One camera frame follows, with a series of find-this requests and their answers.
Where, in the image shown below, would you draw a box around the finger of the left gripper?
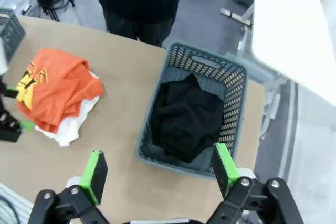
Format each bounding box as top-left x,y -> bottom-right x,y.
0,77 -> 19,103
0,103 -> 35,142

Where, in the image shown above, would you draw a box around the grey plastic lattice basket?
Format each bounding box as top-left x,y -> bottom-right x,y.
0,8 -> 26,63
135,42 -> 249,182

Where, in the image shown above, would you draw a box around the white table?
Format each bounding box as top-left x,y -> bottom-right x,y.
219,0 -> 336,141

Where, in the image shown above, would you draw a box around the orange printed t-shirt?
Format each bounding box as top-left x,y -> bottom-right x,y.
16,48 -> 104,133

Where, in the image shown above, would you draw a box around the white t-shirt black print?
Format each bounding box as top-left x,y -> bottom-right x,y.
35,70 -> 101,147

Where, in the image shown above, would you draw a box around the black trousers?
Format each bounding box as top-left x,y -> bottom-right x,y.
151,73 -> 225,164

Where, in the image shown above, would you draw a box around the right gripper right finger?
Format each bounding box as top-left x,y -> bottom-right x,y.
207,142 -> 304,224

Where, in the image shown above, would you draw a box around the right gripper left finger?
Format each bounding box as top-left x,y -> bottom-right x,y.
27,150 -> 111,224

